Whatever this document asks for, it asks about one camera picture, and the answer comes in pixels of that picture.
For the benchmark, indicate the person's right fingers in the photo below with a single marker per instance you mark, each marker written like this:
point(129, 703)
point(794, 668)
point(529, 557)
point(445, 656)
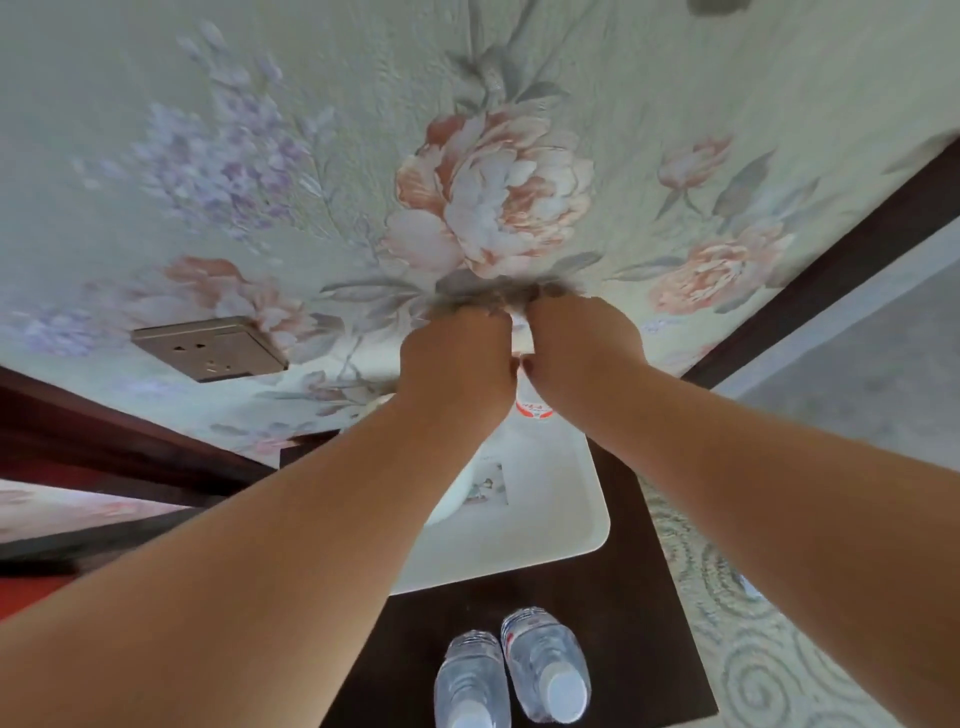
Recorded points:
point(562, 307)

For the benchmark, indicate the clear plastic water bottle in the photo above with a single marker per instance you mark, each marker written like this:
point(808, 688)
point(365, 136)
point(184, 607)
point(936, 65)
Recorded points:
point(544, 664)
point(469, 686)

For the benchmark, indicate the person's left forearm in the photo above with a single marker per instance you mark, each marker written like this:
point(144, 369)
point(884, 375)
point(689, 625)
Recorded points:
point(262, 577)

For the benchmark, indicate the white bottle with red label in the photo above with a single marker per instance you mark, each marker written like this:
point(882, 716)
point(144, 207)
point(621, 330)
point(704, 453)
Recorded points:
point(531, 391)

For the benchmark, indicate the white printed ceramic cup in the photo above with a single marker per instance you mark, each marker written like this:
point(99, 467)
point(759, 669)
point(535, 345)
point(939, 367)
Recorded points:
point(465, 487)

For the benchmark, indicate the dark wooden door frame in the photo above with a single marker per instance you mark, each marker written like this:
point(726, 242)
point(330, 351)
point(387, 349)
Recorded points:
point(832, 262)

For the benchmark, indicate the dark wooden headboard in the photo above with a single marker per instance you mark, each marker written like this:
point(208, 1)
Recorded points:
point(112, 442)

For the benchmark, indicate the person's left fingers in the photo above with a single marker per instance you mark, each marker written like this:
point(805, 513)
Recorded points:
point(465, 315)

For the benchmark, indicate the bronze wall socket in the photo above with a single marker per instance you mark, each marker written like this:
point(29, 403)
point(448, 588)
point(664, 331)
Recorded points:
point(210, 350)

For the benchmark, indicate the person's left hand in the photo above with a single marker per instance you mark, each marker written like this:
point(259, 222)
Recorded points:
point(454, 360)

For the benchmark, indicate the person's right hand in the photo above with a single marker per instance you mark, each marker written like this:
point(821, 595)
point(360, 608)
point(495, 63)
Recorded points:
point(581, 352)

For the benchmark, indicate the person's right forearm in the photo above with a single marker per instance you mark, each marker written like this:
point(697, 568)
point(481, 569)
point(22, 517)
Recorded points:
point(787, 510)

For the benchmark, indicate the dark wooden side table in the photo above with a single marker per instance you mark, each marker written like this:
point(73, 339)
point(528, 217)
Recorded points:
point(637, 622)

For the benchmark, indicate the white rectangular tray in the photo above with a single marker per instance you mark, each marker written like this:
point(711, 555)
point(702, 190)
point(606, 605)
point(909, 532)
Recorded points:
point(547, 502)

